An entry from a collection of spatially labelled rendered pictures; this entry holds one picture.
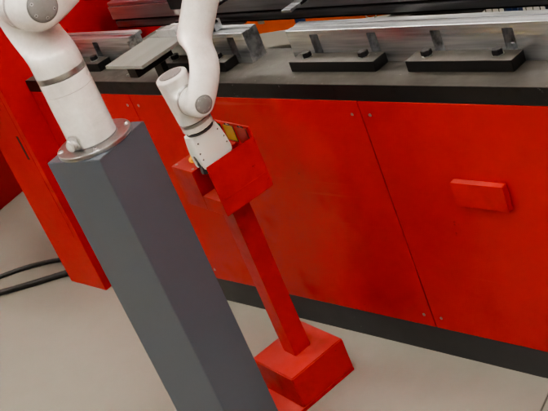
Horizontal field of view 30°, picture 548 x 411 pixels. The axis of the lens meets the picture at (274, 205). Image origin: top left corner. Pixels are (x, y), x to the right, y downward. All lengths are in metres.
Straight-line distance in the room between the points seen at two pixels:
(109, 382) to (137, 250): 1.09
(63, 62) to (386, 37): 0.79
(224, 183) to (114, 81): 0.82
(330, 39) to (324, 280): 0.80
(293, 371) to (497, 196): 0.85
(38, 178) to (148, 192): 1.45
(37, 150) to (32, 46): 1.43
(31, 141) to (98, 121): 1.39
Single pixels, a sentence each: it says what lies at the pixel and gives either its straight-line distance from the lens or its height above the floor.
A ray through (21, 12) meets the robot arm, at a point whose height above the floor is 1.37.
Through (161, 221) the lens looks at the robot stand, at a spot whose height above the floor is 0.76.
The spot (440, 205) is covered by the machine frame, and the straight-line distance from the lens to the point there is 2.60.
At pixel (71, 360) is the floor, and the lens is 3.75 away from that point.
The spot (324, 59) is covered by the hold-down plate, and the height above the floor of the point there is 0.90.
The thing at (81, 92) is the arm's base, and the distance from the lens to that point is 2.41.
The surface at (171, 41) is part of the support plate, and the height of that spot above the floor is 1.00.
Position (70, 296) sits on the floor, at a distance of 4.16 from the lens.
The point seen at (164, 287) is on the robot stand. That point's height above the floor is 0.63.
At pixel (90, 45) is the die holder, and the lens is 3.56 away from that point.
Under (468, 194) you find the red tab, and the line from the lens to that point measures 2.49.
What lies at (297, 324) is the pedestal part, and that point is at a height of 0.21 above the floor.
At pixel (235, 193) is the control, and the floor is 0.70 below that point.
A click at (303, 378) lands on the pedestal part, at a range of 2.94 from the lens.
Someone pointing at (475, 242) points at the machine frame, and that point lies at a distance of 2.61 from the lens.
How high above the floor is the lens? 1.81
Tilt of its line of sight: 26 degrees down
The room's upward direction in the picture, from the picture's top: 23 degrees counter-clockwise
